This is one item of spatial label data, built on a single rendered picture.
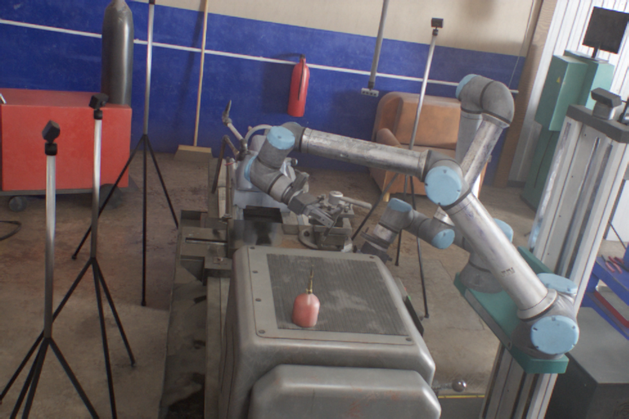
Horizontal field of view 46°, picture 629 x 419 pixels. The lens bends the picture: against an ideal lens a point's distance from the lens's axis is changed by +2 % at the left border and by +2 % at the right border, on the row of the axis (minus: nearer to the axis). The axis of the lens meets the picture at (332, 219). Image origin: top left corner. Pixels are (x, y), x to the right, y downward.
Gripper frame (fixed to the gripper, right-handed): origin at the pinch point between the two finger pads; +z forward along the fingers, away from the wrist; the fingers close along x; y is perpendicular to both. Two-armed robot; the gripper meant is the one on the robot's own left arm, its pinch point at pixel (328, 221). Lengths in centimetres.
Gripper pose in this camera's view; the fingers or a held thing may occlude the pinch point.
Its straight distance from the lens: 243.8
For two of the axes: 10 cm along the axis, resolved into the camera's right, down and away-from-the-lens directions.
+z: 8.1, 5.6, -2.0
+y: -4.9, 8.2, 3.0
